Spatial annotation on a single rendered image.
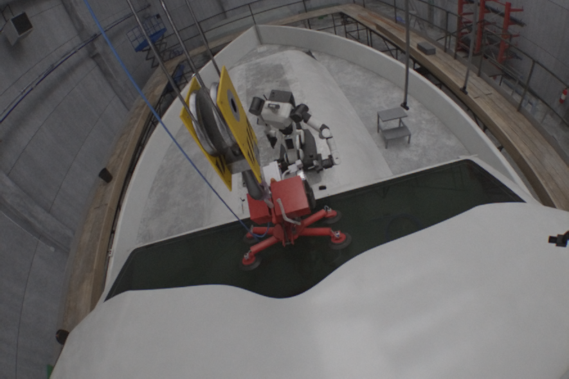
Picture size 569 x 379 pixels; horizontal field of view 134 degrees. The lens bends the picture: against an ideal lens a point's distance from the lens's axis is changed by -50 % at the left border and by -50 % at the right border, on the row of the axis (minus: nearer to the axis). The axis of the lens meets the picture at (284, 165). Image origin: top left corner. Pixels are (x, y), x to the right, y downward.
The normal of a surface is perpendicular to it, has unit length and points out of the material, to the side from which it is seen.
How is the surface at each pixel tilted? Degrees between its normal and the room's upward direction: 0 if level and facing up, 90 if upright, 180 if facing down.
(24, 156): 90
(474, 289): 20
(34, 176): 90
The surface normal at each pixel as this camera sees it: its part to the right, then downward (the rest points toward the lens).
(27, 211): 0.96, -0.27
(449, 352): -0.24, -0.86
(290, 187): -0.18, -0.36
